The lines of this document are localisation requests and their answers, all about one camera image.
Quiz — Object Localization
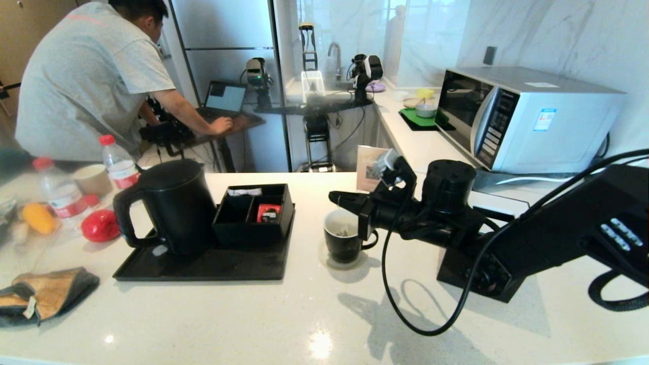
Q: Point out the red sachet packet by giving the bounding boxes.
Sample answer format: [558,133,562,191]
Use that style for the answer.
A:
[256,204,281,224]

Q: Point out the person in grey t-shirt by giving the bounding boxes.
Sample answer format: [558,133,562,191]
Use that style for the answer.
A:
[14,0,234,163]

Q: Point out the black pedestal table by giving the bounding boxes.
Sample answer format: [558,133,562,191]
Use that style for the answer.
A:
[256,96,373,173]

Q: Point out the brown and black cloth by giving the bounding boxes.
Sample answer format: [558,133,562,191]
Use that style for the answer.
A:
[0,267,100,327]

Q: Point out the black serving tray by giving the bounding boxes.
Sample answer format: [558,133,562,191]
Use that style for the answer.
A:
[113,203,296,281]

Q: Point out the chrome sink faucet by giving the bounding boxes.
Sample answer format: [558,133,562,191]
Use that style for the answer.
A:
[327,42,343,82]

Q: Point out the red ball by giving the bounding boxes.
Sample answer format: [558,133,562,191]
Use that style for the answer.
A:
[81,209,121,243]

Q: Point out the orange fruit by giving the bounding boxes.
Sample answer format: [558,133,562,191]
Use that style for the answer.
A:
[21,203,55,235]

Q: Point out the black electric kettle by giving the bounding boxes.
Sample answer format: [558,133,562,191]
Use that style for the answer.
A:
[113,159,218,256]

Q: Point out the person's right forearm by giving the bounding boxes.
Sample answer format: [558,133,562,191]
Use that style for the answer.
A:
[162,89,219,133]

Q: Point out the beige round coaster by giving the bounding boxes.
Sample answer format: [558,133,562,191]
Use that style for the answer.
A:
[318,241,370,271]

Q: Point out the silver refrigerator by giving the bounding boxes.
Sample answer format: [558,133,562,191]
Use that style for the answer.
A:
[167,0,292,173]

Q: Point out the black teleoperation device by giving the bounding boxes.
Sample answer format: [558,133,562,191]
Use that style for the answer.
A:
[139,96,196,155]

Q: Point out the black compartment organizer box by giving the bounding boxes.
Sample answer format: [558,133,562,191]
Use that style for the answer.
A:
[212,184,296,249]

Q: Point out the QR code sign stand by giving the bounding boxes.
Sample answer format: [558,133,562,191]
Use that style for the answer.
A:
[356,145,391,192]

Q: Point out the brown wooden door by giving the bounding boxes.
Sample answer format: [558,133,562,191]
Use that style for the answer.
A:
[0,0,77,153]

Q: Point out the brown wooden desk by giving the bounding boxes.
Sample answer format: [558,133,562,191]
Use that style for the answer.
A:
[177,113,265,173]

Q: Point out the white power cable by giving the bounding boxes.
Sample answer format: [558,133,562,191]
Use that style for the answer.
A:
[494,175,549,186]

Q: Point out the camera device green light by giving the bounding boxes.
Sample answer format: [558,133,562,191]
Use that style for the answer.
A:
[241,58,272,88]

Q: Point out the silver microwave oven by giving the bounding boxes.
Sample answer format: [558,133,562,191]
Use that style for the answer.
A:
[436,66,625,175]

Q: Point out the green placemat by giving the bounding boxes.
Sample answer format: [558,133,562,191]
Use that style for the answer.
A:
[398,108,449,132]

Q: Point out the black tissue box white lid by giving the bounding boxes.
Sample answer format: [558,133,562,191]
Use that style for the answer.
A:
[437,203,530,303]

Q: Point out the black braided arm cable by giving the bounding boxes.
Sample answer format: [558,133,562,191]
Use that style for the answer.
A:
[588,269,649,311]

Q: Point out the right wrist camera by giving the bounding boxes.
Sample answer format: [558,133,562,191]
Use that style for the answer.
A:
[373,149,417,189]

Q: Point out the black mug white inside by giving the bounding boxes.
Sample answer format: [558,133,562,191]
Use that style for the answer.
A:
[323,209,379,264]

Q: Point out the blurred red-capped water bottle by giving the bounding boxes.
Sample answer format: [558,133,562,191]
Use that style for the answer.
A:
[33,157,92,231]

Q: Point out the brown paper cup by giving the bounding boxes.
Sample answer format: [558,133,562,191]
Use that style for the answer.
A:
[73,164,113,197]

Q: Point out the open laptop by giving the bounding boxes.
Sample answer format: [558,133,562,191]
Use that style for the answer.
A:
[198,81,247,122]

